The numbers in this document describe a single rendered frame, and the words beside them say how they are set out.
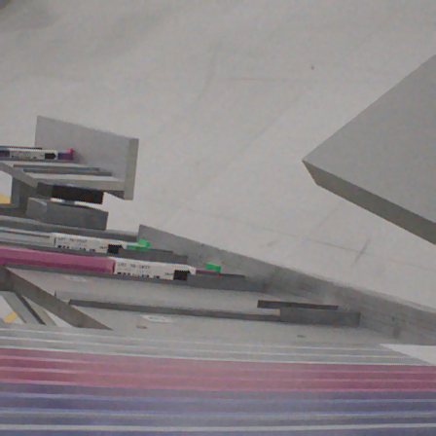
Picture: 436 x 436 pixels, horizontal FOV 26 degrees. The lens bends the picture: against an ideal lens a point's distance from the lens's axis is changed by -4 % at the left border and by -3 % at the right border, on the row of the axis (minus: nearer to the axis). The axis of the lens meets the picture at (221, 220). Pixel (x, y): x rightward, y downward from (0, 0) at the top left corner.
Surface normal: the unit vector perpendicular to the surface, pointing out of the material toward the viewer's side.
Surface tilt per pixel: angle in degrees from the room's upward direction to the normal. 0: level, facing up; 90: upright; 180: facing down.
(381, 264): 0
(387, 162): 0
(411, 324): 42
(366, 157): 0
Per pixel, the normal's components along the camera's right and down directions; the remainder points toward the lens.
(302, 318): 0.51, 0.13
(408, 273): -0.51, -0.75
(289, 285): -0.84, -0.11
